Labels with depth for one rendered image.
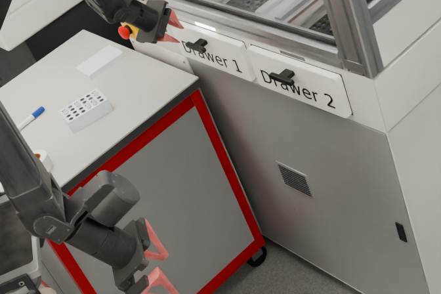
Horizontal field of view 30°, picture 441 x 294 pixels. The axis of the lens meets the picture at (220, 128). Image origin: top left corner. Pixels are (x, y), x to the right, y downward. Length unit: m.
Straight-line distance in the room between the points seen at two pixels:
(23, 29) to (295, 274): 1.16
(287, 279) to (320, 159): 0.69
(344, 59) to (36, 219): 0.77
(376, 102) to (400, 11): 0.19
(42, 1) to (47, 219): 1.59
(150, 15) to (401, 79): 0.58
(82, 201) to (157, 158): 1.02
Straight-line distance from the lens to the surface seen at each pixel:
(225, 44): 2.00
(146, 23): 1.89
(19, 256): 1.49
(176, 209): 2.34
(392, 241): 2.08
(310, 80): 1.80
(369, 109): 1.75
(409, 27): 1.73
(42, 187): 1.18
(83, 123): 2.23
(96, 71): 2.43
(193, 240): 2.43
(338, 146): 1.94
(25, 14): 2.71
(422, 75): 1.81
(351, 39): 1.64
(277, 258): 2.71
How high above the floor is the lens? 1.92
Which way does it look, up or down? 35 degrees down
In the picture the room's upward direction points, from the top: 23 degrees counter-clockwise
